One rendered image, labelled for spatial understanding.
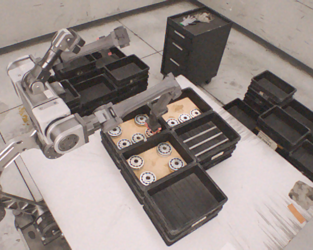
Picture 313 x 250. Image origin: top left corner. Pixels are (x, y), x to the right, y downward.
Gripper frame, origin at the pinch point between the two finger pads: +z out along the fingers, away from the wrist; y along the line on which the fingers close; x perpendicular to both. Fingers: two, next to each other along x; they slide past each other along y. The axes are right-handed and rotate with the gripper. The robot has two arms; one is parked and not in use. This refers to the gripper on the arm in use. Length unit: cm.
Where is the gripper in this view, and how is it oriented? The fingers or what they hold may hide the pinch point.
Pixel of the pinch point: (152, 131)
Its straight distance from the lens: 194.4
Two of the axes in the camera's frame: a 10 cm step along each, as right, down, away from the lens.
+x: -8.0, 4.1, -4.4
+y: -6.0, -6.3, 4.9
